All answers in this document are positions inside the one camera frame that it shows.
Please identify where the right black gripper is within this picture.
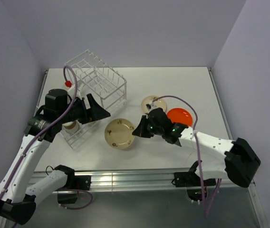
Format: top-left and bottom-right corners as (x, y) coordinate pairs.
(133, 115), (164, 138)

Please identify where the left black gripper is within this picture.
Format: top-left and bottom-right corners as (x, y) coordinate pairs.
(58, 93), (110, 124)

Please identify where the beige plate with red stamps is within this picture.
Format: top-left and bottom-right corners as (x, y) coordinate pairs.
(104, 118), (135, 150)

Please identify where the steel lined cup brown band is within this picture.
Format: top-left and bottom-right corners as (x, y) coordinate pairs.
(62, 121), (80, 134)

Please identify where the beige plate with black motif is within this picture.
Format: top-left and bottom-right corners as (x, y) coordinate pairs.
(141, 95), (167, 114)

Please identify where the orange plastic plate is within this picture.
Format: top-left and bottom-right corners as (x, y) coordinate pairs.
(167, 108), (193, 126)

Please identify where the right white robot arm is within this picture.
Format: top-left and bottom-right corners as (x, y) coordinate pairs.
(132, 108), (261, 188)

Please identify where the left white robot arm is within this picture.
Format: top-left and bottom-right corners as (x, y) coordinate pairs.
(0, 89), (111, 225)

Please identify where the white wire dish rack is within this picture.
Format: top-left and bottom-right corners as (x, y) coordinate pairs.
(61, 50), (127, 149)

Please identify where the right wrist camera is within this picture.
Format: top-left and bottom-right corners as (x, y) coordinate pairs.
(145, 101), (157, 113)

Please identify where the aluminium frame rail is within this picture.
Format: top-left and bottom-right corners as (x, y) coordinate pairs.
(0, 66), (269, 228)

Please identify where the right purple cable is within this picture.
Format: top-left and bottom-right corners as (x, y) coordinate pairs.
(153, 95), (222, 219)

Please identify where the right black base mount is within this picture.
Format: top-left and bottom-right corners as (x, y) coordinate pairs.
(171, 161), (203, 202)

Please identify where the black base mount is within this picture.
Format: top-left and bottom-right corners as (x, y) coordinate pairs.
(171, 161), (203, 202)
(57, 175), (91, 205)

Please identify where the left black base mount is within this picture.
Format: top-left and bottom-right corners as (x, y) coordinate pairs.
(57, 175), (91, 205)

